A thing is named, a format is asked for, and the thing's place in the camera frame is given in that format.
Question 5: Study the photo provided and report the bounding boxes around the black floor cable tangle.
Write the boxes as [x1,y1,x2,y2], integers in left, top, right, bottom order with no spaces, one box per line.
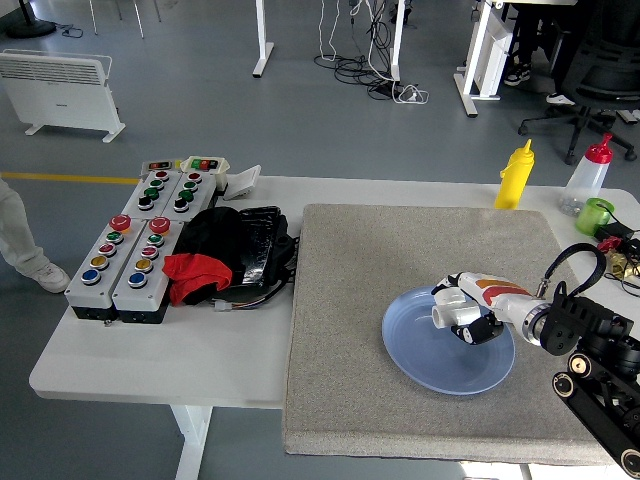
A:
[313,0,407,101]

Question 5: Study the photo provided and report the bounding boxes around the green plastic cup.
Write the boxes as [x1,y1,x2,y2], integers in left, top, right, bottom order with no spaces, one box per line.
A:
[574,197,615,237]

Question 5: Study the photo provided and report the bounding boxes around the black cloth bag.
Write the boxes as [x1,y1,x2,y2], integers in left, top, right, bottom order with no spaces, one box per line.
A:
[172,206,246,301]

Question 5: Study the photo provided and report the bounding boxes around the white hanging cable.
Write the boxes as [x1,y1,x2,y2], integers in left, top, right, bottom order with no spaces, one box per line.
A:
[318,0,342,63]

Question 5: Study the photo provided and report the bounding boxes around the black office chair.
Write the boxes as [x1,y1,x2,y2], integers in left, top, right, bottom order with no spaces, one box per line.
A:
[517,0,640,166]

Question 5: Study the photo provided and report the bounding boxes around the white panel heater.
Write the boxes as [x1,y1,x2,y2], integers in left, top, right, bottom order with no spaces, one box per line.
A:
[0,48,127,145]

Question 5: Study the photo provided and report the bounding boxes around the black power adapter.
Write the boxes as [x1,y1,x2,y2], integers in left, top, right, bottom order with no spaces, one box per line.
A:
[593,221,637,244]

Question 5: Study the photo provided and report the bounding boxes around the cream switch box green red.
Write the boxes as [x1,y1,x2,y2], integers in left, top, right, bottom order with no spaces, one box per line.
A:
[179,155,231,189]

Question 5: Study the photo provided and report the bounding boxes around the black adapter cord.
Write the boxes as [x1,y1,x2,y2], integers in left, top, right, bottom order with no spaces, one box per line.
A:
[603,271,640,295]

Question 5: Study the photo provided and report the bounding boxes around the seated person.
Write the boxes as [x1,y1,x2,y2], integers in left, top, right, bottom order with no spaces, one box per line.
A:
[503,0,601,107]

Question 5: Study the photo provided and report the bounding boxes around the glossy black tray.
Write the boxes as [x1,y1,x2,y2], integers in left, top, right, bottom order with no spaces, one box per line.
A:
[234,205,301,289]

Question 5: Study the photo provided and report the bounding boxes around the red cloth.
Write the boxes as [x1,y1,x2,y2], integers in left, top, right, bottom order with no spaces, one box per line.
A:
[162,253,235,307]

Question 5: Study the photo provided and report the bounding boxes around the white pipe tee wide thread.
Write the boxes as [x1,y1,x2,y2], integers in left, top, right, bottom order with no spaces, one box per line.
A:
[431,288,484,330]

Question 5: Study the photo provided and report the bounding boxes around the grey-brown mat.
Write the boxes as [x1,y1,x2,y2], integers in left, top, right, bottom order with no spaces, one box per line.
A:
[282,203,619,467]

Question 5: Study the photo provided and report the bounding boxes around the brass valve red handle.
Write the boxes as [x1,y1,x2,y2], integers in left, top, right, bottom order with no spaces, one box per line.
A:
[597,235,640,282]

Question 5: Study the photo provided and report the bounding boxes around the metal chair legs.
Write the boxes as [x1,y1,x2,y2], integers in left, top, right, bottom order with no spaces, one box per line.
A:
[88,0,164,40]

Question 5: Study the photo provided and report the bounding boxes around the grey four-button control box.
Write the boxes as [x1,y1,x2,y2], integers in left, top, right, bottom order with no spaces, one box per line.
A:
[160,171,219,224]
[122,169,185,221]

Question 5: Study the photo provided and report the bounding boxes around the yellow squeeze bottle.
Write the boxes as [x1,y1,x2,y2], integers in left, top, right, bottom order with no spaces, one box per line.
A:
[494,139,536,211]

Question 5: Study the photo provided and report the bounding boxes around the blue plate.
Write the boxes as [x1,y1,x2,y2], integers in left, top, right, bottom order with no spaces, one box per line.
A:
[381,285,517,397]

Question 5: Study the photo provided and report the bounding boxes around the white desk leg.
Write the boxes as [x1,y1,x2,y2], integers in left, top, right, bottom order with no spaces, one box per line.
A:
[252,0,276,78]
[388,0,407,83]

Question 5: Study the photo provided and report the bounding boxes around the clear squeeze bottle red cap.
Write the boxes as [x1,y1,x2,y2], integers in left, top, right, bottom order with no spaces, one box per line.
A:
[559,132,615,218]

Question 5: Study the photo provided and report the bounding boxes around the standing person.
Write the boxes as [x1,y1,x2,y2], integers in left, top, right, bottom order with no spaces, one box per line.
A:
[0,178,72,295]

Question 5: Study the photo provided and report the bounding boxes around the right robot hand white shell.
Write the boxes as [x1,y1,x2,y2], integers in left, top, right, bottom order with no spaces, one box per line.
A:
[430,271,540,347]

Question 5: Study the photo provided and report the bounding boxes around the small grey rocker switch box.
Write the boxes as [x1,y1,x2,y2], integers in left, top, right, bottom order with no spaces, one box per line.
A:
[141,159,184,176]

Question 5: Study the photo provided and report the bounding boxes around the wire bundle white connector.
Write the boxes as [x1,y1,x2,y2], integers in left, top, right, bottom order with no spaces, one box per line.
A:
[212,279,296,314]

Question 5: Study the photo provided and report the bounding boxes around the white wall switch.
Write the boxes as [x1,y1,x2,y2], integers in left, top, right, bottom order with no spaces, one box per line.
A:
[223,164,263,202]

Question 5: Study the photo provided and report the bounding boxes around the white desk frame with panel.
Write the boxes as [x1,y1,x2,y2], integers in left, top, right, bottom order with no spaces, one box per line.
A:
[453,0,516,119]

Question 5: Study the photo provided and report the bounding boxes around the grey control box red stop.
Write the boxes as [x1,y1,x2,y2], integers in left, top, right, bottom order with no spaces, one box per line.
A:
[64,214,149,321]
[110,216,186,325]

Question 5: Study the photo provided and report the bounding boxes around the black round stand base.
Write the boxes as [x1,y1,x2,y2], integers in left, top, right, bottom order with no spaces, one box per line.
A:
[4,0,57,40]

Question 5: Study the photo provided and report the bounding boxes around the white table leg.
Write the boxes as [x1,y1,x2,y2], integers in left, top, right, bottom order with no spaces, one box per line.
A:
[169,404,214,480]

